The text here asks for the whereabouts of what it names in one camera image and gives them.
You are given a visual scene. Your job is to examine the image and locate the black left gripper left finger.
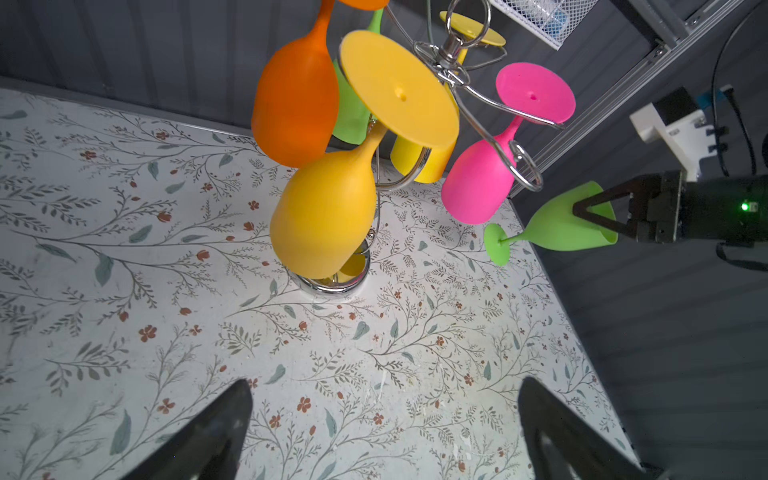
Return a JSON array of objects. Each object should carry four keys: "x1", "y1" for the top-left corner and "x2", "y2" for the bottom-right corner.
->
[{"x1": 125, "y1": 379, "x2": 253, "y2": 479}]

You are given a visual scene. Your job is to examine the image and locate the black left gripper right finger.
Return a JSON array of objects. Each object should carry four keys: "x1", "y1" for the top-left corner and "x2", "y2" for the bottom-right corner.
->
[{"x1": 518, "y1": 377, "x2": 663, "y2": 479}]

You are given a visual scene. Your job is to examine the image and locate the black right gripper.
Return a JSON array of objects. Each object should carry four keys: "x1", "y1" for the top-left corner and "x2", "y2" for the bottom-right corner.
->
[{"x1": 572, "y1": 171, "x2": 767, "y2": 243}]

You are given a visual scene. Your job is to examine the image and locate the green wine glass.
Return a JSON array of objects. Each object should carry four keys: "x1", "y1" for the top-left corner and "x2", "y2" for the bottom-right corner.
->
[
  {"x1": 331, "y1": 7, "x2": 385, "y2": 146},
  {"x1": 484, "y1": 181, "x2": 619, "y2": 266}
]

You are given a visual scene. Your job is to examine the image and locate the pink wine glass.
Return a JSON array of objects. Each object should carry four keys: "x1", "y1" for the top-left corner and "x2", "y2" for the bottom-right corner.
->
[{"x1": 440, "y1": 61, "x2": 577, "y2": 226}]

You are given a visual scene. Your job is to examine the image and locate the chrome wine glass rack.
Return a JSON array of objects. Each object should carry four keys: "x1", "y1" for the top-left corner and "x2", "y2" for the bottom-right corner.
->
[{"x1": 270, "y1": 21, "x2": 543, "y2": 296}]

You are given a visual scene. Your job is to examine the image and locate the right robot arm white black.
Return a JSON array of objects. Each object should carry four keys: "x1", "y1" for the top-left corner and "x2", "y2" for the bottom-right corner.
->
[{"x1": 572, "y1": 171, "x2": 767, "y2": 272}]

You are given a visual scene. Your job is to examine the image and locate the back yellow wine glass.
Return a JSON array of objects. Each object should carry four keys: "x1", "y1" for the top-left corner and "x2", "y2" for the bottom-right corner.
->
[{"x1": 390, "y1": 7, "x2": 506, "y2": 184}]

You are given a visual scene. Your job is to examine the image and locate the yellow wine glass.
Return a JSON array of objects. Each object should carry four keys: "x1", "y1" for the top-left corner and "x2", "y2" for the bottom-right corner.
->
[
  {"x1": 390, "y1": 7, "x2": 506, "y2": 184},
  {"x1": 270, "y1": 30, "x2": 448, "y2": 279}
]

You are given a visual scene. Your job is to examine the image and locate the front yellow wine glass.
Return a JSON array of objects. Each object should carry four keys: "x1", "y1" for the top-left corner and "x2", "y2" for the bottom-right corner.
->
[{"x1": 270, "y1": 30, "x2": 448, "y2": 279}]

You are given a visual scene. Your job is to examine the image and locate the orange wine glass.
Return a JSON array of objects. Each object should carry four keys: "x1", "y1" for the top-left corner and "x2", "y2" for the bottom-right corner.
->
[{"x1": 251, "y1": 0, "x2": 391, "y2": 169}]

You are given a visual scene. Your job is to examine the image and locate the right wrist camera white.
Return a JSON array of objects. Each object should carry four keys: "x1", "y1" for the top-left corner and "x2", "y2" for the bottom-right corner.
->
[{"x1": 630, "y1": 87, "x2": 717, "y2": 182}]

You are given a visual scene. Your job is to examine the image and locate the white wire mesh basket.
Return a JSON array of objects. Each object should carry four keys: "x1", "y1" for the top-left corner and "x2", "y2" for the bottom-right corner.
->
[{"x1": 489, "y1": 0, "x2": 598, "y2": 51}]

